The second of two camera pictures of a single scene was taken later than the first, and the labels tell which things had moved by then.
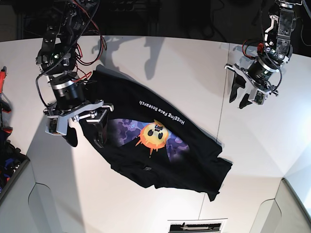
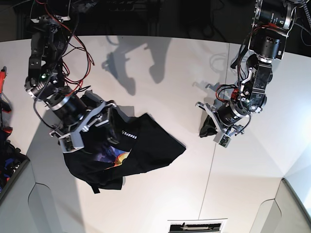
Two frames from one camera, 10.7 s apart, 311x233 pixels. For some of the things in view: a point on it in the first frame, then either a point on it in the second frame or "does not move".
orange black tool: (5, 106) does not move
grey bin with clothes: (12, 162) does not move
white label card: (196, 225) does not move
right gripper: (258, 75) → (232, 117)
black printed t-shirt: (147, 135) → (144, 144)
